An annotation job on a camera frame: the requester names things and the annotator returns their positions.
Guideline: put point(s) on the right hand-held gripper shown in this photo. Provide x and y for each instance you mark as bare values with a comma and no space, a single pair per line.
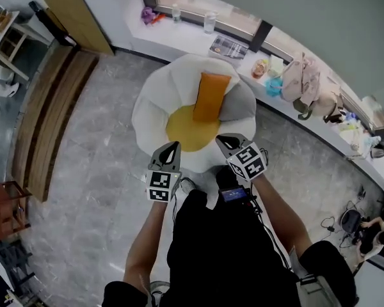
248,163

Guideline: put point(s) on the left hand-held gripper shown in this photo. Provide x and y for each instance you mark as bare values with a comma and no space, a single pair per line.
161,185

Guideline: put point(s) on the orange cushion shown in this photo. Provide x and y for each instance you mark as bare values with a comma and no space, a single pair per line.
211,98

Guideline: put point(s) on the beige shoulder bag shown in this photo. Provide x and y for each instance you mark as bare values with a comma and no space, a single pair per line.
316,293

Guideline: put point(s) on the person's left forearm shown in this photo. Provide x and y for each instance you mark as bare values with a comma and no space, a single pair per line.
147,245

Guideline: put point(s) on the person's right forearm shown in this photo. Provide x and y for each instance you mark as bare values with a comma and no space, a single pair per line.
281,213

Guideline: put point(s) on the person's white shoe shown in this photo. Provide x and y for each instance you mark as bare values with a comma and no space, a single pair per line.
187,185

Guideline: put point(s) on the white egg-shaped beanbag chair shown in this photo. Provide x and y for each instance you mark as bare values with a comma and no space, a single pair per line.
153,114

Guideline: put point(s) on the small green bag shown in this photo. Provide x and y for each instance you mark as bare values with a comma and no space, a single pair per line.
302,109

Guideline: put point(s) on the red drink bottle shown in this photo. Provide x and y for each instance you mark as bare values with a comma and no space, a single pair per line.
260,69

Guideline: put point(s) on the white tissue box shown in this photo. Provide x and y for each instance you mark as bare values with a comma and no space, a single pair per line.
276,65

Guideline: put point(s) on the pink backpack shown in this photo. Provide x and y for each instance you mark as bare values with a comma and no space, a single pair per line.
300,78

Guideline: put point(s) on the dark printed book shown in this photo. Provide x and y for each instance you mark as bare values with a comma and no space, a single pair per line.
228,47

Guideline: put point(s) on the beige handbag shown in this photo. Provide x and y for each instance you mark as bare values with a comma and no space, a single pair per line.
328,107

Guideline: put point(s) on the person's black-clothed body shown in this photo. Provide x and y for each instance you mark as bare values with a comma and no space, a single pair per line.
227,251

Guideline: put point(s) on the long wooden bench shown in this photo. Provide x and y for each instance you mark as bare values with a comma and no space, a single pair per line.
51,123

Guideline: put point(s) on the white window ledge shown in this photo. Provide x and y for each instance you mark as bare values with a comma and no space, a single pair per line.
185,34

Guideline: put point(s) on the clear plastic bags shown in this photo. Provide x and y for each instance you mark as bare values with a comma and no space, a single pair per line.
358,137

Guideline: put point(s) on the clear glass jar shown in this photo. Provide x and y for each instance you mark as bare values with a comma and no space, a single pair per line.
210,22

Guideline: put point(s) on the black round case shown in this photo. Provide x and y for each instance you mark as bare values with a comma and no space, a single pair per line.
351,221

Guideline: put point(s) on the clear water bottle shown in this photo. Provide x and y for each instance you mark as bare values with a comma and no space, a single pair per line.
176,13

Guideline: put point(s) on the purple toy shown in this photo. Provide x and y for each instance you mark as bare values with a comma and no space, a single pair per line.
148,15

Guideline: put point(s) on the yellow wooden cabinet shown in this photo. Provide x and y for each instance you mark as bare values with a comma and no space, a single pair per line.
76,21

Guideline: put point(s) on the red wooden stool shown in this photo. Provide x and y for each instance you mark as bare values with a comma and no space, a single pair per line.
6,209

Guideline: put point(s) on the black metal rack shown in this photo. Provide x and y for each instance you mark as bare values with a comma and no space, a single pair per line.
9,273

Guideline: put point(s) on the white wooden table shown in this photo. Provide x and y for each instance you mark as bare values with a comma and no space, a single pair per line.
16,37

